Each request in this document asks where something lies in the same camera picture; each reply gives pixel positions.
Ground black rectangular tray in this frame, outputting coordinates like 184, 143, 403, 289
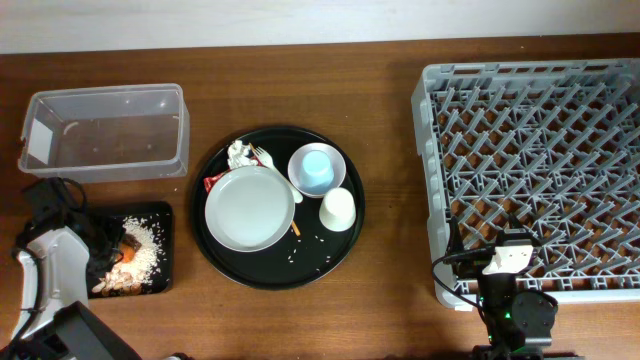
87, 202, 174, 298

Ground brown food scrap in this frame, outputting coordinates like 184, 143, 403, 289
122, 233, 142, 251

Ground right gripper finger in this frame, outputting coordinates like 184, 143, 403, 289
447, 216, 465, 253
507, 214, 531, 240

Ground grey plate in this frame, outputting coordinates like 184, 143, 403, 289
204, 166, 296, 252

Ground round black serving tray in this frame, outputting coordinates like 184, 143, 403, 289
189, 126, 365, 291

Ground light blue cup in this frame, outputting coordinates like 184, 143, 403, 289
300, 150, 334, 189

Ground white cup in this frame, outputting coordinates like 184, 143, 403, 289
319, 187, 356, 232

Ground white plastic fork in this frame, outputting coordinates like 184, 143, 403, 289
250, 145, 303, 204

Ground white napkin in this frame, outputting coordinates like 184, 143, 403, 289
227, 140, 259, 170

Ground rice and pasta leftovers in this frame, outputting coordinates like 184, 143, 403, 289
89, 216, 163, 296

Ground orange carrot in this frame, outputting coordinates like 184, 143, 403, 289
119, 245, 136, 263

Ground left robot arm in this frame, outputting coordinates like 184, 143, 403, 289
1, 177, 139, 359

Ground grey dishwasher rack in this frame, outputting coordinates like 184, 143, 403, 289
411, 58, 639, 304

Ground wooden chopstick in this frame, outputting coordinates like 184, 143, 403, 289
248, 142, 302, 238

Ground red snack wrapper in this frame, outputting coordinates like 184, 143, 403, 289
203, 157, 262, 193

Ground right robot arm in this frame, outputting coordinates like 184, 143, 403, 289
445, 215, 558, 360

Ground white bowl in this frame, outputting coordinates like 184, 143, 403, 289
287, 142, 346, 198

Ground clear plastic bin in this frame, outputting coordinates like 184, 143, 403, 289
17, 83, 190, 183

